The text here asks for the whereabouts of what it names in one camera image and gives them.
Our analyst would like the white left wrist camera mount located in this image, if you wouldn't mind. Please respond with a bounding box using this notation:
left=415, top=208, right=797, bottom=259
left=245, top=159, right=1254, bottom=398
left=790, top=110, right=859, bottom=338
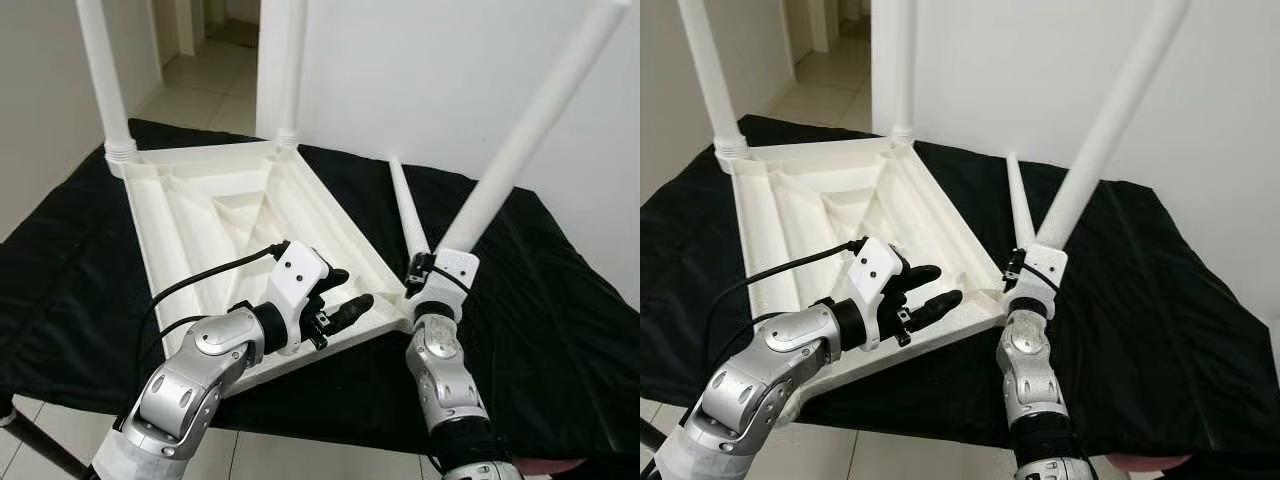
left=848, top=237, right=906, bottom=351
left=265, top=240, right=331, bottom=356

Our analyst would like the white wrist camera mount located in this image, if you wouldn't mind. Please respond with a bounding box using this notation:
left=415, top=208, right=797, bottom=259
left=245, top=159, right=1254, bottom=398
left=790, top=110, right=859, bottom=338
left=405, top=250, right=479, bottom=326
left=848, top=237, right=906, bottom=351
left=265, top=240, right=331, bottom=356
left=1005, top=245, right=1069, bottom=321

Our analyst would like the white plastic table leg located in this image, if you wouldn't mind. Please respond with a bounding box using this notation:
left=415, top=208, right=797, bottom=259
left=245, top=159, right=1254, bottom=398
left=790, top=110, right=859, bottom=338
left=278, top=0, right=306, bottom=151
left=435, top=0, right=631, bottom=257
left=1005, top=152, right=1037, bottom=253
left=388, top=158, right=433, bottom=263
left=75, top=0, right=141, bottom=177
left=888, top=0, right=919, bottom=147
left=1035, top=0, right=1193, bottom=251
left=678, top=0, right=749, bottom=173

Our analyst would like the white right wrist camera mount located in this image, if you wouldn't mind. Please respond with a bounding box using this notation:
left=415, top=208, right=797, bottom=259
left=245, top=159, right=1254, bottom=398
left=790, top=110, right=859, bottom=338
left=1005, top=245, right=1069, bottom=321
left=405, top=250, right=479, bottom=326

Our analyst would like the white door frame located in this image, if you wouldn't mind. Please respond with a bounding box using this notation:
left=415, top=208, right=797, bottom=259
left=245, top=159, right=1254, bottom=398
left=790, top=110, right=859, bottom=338
left=780, top=0, right=843, bottom=63
left=150, top=0, right=209, bottom=71

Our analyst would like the black table cloth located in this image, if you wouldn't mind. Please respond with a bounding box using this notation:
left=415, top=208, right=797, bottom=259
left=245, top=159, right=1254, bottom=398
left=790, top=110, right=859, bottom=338
left=0, top=120, right=641, bottom=461
left=640, top=115, right=1280, bottom=471

